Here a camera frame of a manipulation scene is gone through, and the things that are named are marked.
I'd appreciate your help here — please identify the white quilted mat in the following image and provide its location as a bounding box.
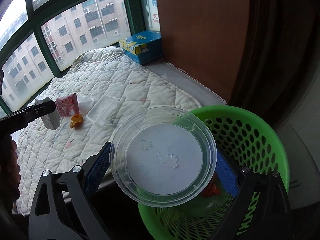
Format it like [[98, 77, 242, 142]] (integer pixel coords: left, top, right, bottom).
[[11, 46, 202, 217]]

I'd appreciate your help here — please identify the person's left hand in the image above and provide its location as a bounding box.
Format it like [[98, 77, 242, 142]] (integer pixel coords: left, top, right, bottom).
[[0, 137, 22, 205]]

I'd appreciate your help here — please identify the clear rectangular plastic container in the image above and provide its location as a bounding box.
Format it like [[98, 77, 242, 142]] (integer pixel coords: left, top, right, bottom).
[[86, 95, 118, 124]]

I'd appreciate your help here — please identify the clear round plastic lid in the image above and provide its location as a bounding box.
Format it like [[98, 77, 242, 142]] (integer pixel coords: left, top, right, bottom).
[[109, 106, 217, 207]]

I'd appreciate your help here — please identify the pink snack packet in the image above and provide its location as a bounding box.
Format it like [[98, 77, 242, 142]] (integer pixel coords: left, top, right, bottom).
[[55, 93, 80, 117]]

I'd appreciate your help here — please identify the white foam piece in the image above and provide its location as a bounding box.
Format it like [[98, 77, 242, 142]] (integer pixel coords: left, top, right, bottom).
[[35, 96, 61, 130]]

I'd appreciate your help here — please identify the clear plastic cup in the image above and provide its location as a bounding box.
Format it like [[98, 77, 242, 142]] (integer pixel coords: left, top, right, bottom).
[[78, 96, 95, 115]]

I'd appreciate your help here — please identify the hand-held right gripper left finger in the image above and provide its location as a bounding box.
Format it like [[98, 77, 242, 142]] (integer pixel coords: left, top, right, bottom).
[[29, 141, 113, 240]]

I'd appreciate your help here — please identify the green window frame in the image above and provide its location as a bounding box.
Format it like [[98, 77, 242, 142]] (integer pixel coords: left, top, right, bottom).
[[0, 0, 155, 115]]

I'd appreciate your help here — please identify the small orange yellow wrapper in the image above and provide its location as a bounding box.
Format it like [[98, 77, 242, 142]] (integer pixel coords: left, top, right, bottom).
[[69, 114, 84, 128]]

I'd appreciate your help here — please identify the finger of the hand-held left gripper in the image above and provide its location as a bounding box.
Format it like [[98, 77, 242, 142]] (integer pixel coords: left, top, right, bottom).
[[0, 100, 57, 131]]

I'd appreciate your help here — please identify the blue yellow tissue box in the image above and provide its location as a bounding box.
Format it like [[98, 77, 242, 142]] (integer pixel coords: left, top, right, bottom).
[[119, 29, 163, 65]]

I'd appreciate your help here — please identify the brown wooden cabinet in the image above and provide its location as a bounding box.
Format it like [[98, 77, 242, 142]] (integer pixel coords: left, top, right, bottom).
[[154, 0, 250, 105]]

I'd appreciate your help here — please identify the green perforated plastic basket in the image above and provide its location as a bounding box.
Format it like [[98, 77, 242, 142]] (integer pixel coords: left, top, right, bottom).
[[137, 105, 290, 240]]

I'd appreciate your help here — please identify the red orange snack wrapper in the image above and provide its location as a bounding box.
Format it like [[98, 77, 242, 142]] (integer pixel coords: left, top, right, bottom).
[[200, 177, 222, 198]]

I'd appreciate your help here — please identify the white window sign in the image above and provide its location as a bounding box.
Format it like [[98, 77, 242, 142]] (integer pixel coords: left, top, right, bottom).
[[146, 0, 160, 29]]

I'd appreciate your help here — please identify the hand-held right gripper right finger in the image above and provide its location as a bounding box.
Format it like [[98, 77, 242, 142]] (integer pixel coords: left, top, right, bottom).
[[216, 152, 292, 240]]

